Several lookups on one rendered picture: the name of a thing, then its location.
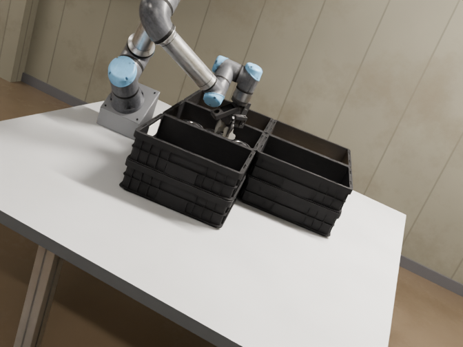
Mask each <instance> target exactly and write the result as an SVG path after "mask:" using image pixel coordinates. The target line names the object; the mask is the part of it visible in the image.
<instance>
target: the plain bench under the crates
mask: <svg viewBox="0 0 463 347"><path fill-rule="evenodd" d="M103 102H104V101H101V102H97V103H90V104H86V105H79V106H76V107H69V108H65V109H59V110H55V111H51V112H44V113H40V114H34V115H30V116H24V117H20V118H13V119H10V120H3V121H0V223H1V224H3V225H5V226H6V227H8V228H10V229H12V230H13V231H15V232H17V233H19V234H20V235H22V236H24V237H25V238H27V239H29V240H31V241H33V242H34V243H36V244H38V245H39V247H38V250H37V255H36V258H35V261H34V266H33V270H32V274H31V278H30V283H29V286H28V291H27V294H26V297H25V303H24V306H23V311H22V314H21V319H20V322H19V327H18V331H17V336H16V339H15V342H14V347H40V346H41V341H42V339H43V334H44V331H45V326H46V324H47V320H48V316H49V313H50V309H51V305H52V301H53V298H54V293H55V290H56V286H57V283H58V280H59V276H60V272H61V268H62V265H63V261H64V260H66V261H68V262H69V263H71V264H73V265H75V266H77V267H79V268H80V269H82V270H84V271H85V272H87V273H89V274H90V275H93V276H94V277H96V278H98V279H99V280H101V281H103V282H105V283H106V284H108V285H110V286H112V287H113V288H115V289H117V290H118V291H120V292H122V293H124V294H126V295H127V296H129V297H131V298H132V299H135V300H136V301H138V302H140V303H142V304H143V305H145V306H146V307H148V308H150V309H152V310H153V311H156V312H157V313H159V314H161V315H162V316H164V317H166V318H168V319H170V320H171V321H173V322H175V323H176V324H178V325H180V326H182V327H183V328H185V329H187V330H189V331H191V332H192V333H194V334H196V335H198V336H199V337H201V338H203V339H205V340H206V341H208V342H210V343H211V344H213V345H215V346H217V347H388V344H389V335H390V330H391V320H392V314H393V305H394V299H395V290H396V285H397V279H398V270H399V265H400V255H401V250H402V241H403V235H404V226H405V220H406V215H405V214H403V213H400V212H399V211H396V210H395V209H392V208H390V207H388V206H386V205H384V204H381V203H379V202H377V201H375V200H373V199H370V198H368V197H366V196H364V195H362V194H360V193H358V192H356V191H354V190H353V191H352V192H351V195H348V196H347V199H346V202H345V203H344V205H343V207H342V213H341V215H340V218H339V219H337V220H336V222H335V226H334V227H333V228H332V230H331V235H330V236H329V237H328V236H322V235H319V234H317V233H314V232H313V231H310V230H308V229H305V228H302V227H299V226H298V225H296V224H293V223H290V222H288V221H286V220H283V219H281V218H278V217H276V216H274V215H271V214H269V213H266V212H264V211H261V210H260V209H257V208H254V207H252V206H249V205H248V204H245V203H243V202H242V201H241V200H239V199H238V197H239V196H238V197H237V198H236V201H235V203H234V205H233V207H232V209H231V211H230V213H229V215H228V216H227V219H226V221H225V223H224V225H223V227H221V228H218V227H212V226H210V225H208V224H205V223H203V222H200V221H198V220H195V219H193V218H191V217H189V216H186V215H184V214H182V213H179V212H177V211H174V210H172V209H169V208H167V207H164V206H163V205H160V204H158V203H155V202H152V201H151V200H148V199H146V198H143V197H141V196H138V195H136V194H134V193H131V192H129V191H126V190H124V188H122V187H120V186H119V184H120V183H121V182H122V181H123V178H124V175H123V173H124V172H125V171H126V169H127V166H126V165H125V161H126V159H127V157H128V156H129V155H130V154H131V152H132V148H133V147H132V144H134V141H135V140H132V139H131V138H128V137H126V136H124V135H122V134H119V133H117V132H114V131H112V130H111V129H108V128H106V127H104V126H101V125H99V124H97V123H96V121H97V118H98V115H99V111H100V106H101V105H102V104H103ZM242 190H243V189H242ZM242 190H241V192H242ZM241 192H240V194H241ZM240 194H239V195H240Z"/></svg>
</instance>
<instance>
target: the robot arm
mask: <svg viewBox="0 0 463 347"><path fill-rule="evenodd" d="M179 2H180V0H141V2H140V6H139V16H140V23H139V25H138V27H137V29H136V32H135V33H134V34H131V35H130V37H129V39H128V40H127V43H126V45H125V47H124V49H123V51H122V52H121V54H120V56H118V58H115V59H113V60H112V61H111V62H110V64H109V67H108V77H109V80H110V84H111V88H112V91H111V93H110V103H111V106H112V107H113V108H114V109H115V110H116V111H117V112H120V113H122V114H131V113H134V112H137V111H138V110H139V109H140V108H142V106H143V103H144V101H145V98H144V93H143V91H142V89H141V88H140V87H139V86H138V80H139V78H140V76H141V74H142V73H143V70H144V69H145V67H146V65H147V63H148V62H149V60H150V58H151V57H152V55H153V54H154V50H155V45H154V44H156V45H160V46H161V47H162V48H163V49H164V50H165V51H166V52H167V53H168V54H169V55H170V56H171V57H172V58H173V59H174V60H175V61H176V63H177V64H178V65H179V66H180V67H181V68H182V69H183V70H184V71H185V73H186V74H187V75H188V76H189V77H190V78H191V79H192V80H193V81H194V82H195V84H197V86H199V87H200V88H201V89H202V91H203V92H204V93H205V94H204V97H203V100H204V102H205V103H206V104H207V105H209V106H210V107H218V106H220V104H221V103H222V101H223V99H224V98H225V95H226V93H227V90H228V88H229V86H230V84H231V82H232V81H233V82H235V83H237V86H236V89H235V90H234V93H233V96H232V98H231V100H232V101H233V102H232V103H229V104H226V105H223V106H221V107H218V108H216V109H213V110H211V115H212V116H213V118H214V119H215V120H217V122H216V128H215V133H216V134H218V133H219V132H223V135H222V136H224V137H226V138H228V139H231V140H233V139H235V137H236V136H235V135H234V134H233V130H234V127H238V128H243V127H244V125H245V123H246V121H247V117H246V115H247V112H248V110H249V108H250V106H251V103H249V101H250V99H251V97H252V95H253V93H254V90H255V89H256V86H257V84H258V82H259V80H260V77H261V75H262V73H263V70H262V69H261V68H260V67H259V66H258V65H256V64H253V63H247V64H246V65H245V66H244V65H241V64H239V63H237V62H235V61H232V60H230V59H229V58H226V57H224V56H218V57H217V58H216V60H215V62H214V65H213V67H212V72H214V74H213V73H212V72H211V71H210V70H209V68H208V67H207V66H206V65H205V64H204V63H203V62H202V61H201V60H200V59H199V57H198V56H197V55H196V54H195V53H194V51H193V50H192V49H191V48H190V47H189V46H188V44H186V42H184V40H183V39H182V38H181V37H180V36H179V34H178V33H177V32H176V31H175V28H176V27H175V25H174V24H173V23H172V22H171V16H172V15H173V13H174V11H175V10H176V8H177V6H178V4H179ZM244 120H245V122H244ZM243 122H244V124H243ZM242 124H243V126H242Z"/></svg>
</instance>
